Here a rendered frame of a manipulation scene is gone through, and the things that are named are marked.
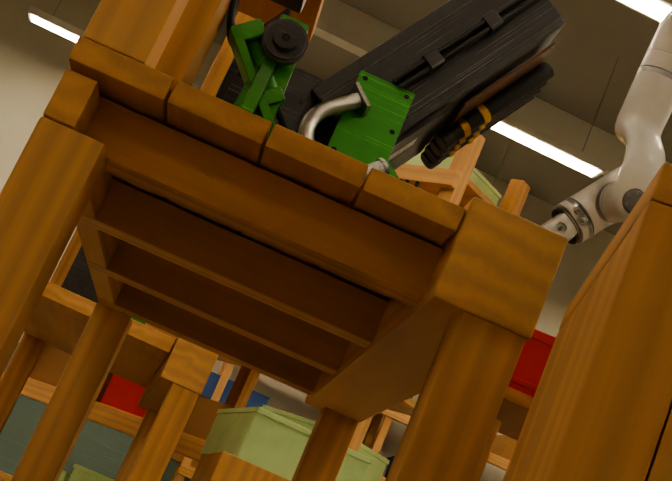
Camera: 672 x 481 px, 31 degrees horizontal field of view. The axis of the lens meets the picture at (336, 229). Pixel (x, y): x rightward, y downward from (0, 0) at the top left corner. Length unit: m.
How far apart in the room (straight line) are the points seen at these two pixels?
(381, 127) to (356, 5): 7.68
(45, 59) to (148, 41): 10.16
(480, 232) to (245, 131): 0.34
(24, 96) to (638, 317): 10.83
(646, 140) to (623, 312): 1.31
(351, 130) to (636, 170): 0.52
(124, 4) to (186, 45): 0.41
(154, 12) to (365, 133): 0.74
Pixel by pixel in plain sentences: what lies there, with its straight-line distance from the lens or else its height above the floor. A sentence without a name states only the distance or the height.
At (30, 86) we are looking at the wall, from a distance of 11.73.
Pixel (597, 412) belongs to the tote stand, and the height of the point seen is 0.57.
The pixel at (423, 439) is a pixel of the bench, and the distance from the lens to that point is 1.57.
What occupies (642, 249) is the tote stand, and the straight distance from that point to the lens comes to 1.04.
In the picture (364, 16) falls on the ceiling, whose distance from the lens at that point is 10.02.
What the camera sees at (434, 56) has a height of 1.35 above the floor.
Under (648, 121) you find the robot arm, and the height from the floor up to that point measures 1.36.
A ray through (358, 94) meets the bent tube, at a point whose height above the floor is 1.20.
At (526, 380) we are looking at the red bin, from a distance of 2.21.
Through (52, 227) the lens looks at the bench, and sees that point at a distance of 1.58.
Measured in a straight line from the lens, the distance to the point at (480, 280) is 1.61.
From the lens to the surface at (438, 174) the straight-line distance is 5.09.
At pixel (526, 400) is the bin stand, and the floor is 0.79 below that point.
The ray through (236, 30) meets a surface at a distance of 2.02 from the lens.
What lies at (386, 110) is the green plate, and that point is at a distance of 2.34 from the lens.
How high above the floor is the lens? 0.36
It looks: 15 degrees up
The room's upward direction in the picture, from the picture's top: 24 degrees clockwise
